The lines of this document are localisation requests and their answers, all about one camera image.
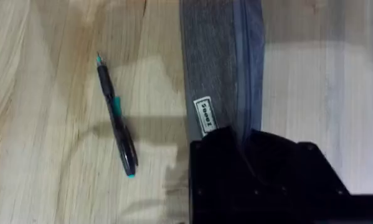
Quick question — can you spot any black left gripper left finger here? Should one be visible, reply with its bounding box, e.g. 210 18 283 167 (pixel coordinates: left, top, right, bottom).
188 125 262 224

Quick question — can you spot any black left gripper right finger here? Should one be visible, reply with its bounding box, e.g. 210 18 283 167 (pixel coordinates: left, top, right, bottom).
243 129 352 200

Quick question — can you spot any grey zip bag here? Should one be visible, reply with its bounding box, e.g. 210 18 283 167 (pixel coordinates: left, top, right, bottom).
178 0 266 147

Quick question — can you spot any black and teal pen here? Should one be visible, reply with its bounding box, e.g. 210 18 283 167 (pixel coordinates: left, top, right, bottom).
95 53 139 179

